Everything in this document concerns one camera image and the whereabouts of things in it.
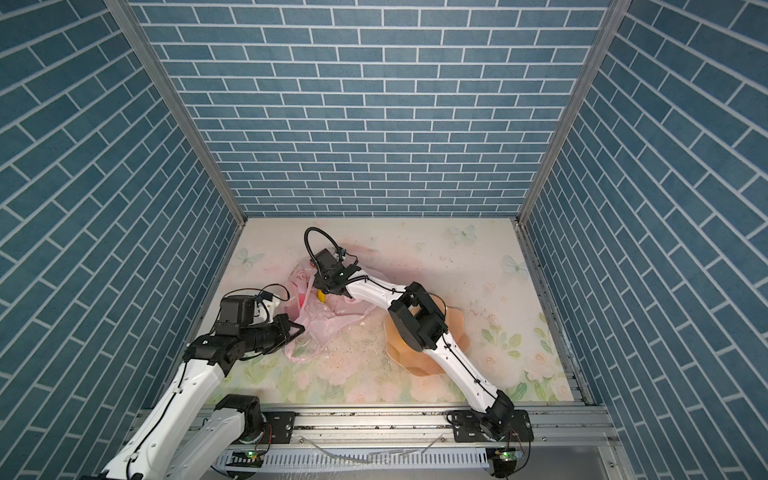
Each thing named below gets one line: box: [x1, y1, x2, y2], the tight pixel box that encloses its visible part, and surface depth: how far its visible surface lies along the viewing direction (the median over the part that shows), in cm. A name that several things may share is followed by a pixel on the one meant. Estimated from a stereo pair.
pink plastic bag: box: [285, 262, 375, 363], surface depth 86 cm
